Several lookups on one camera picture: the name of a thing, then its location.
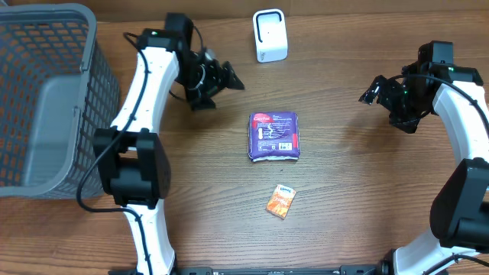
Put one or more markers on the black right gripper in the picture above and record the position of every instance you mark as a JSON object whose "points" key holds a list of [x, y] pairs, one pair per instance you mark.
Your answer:
{"points": [[408, 122]]}

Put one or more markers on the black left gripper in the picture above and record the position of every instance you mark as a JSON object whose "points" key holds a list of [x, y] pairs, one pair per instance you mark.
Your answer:
{"points": [[218, 82]]}

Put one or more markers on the red purple pouch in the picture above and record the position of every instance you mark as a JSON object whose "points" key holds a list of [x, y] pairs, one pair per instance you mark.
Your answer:
{"points": [[273, 136]]}

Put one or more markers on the small orange juice carton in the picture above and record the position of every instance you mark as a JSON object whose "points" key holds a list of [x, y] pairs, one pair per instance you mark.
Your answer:
{"points": [[280, 201]]}

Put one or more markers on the grey plastic basket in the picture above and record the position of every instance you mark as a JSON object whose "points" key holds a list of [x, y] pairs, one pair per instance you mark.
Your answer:
{"points": [[57, 89]]}

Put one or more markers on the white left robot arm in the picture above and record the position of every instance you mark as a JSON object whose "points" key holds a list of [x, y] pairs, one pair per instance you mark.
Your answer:
{"points": [[130, 159]]}

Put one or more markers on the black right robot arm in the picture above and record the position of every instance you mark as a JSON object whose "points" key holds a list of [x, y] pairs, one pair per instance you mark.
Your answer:
{"points": [[458, 219]]}

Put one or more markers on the white barcode scanner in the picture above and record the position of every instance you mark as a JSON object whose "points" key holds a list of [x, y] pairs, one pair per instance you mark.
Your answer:
{"points": [[270, 34]]}

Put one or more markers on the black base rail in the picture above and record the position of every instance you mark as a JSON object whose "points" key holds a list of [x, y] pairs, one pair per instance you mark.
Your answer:
{"points": [[342, 270]]}

